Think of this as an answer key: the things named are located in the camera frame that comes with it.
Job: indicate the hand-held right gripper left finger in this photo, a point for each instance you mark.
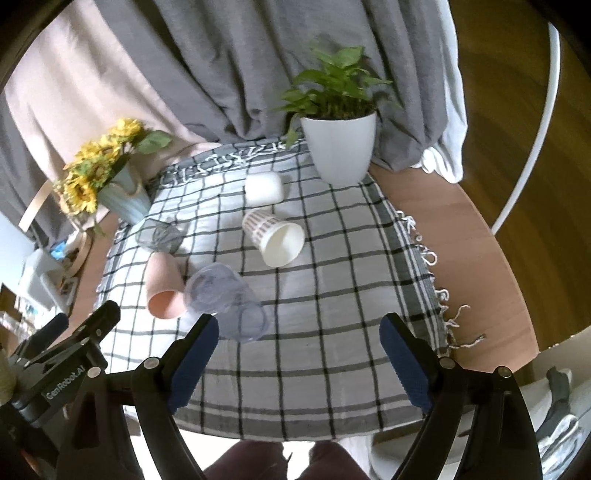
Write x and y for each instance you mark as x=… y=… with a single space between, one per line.
x=196 y=357

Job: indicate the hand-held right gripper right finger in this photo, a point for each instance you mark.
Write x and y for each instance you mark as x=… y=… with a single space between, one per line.
x=406 y=364

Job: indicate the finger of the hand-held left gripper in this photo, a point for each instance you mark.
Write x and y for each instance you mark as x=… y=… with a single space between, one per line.
x=51 y=328
x=104 y=321

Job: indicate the pink cup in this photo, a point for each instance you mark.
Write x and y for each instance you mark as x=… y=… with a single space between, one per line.
x=164 y=286

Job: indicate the clear plastic cup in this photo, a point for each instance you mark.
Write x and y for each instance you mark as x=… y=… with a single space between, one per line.
x=217 y=288

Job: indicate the grey transparent cup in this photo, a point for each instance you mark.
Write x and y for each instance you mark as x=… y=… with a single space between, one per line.
x=159 y=235

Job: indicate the striped paper cup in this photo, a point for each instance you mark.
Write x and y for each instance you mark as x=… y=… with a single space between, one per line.
x=272 y=235

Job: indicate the white cup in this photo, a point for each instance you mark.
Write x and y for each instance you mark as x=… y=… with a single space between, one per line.
x=263 y=187

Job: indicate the white storage box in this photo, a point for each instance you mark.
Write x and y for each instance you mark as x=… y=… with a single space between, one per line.
x=39 y=277

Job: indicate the checked tablecloth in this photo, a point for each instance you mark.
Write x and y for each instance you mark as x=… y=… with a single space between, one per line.
x=323 y=304

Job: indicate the person's left leg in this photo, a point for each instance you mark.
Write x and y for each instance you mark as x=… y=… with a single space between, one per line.
x=249 y=461

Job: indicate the person's leg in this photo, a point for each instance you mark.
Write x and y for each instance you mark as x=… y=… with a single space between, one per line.
x=334 y=461
x=249 y=461

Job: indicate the person's right leg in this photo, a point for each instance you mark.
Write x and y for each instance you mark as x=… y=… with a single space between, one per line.
x=334 y=461

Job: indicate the wooden slat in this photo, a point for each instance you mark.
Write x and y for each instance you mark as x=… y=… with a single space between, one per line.
x=36 y=205

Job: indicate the sunflowers in blue-grey vase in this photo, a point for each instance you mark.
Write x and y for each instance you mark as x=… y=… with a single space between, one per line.
x=122 y=196

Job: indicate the grey and white bedding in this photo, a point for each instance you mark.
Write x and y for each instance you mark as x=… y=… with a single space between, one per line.
x=558 y=415

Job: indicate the grey curtain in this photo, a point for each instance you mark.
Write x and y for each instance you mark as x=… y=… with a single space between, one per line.
x=18 y=170
x=258 y=64

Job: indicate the green plant in white pot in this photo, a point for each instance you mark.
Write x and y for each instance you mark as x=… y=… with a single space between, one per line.
x=341 y=147

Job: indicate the white hoop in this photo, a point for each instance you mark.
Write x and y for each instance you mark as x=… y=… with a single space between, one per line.
x=531 y=157

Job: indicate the beige curtain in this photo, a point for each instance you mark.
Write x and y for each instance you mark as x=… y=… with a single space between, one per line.
x=83 y=78

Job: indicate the white sheer curtain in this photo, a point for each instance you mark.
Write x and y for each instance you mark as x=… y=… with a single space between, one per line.
x=455 y=115

